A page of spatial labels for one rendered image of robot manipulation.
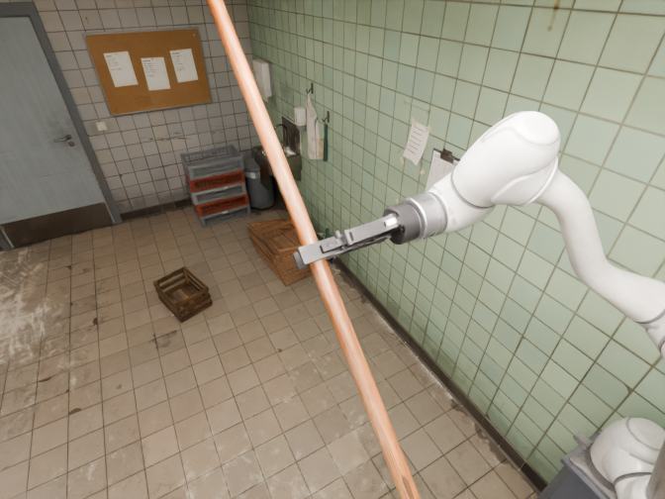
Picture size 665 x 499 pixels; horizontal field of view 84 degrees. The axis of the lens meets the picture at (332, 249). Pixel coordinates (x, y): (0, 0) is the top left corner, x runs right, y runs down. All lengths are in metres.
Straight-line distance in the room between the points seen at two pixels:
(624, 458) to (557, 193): 0.97
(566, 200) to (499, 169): 0.14
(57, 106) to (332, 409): 3.69
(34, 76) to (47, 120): 0.38
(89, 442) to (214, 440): 0.78
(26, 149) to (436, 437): 4.36
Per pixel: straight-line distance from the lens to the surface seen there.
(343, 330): 0.62
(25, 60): 4.49
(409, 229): 0.69
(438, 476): 2.60
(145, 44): 4.46
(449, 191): 0.73
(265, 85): 4.18
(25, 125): 4.62
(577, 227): 0.79
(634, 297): 0.98
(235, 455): 2.63
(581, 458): 1.68
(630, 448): 1.49
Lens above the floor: 2.34
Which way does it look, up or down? 37 degrees down
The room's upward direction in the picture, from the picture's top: straight up
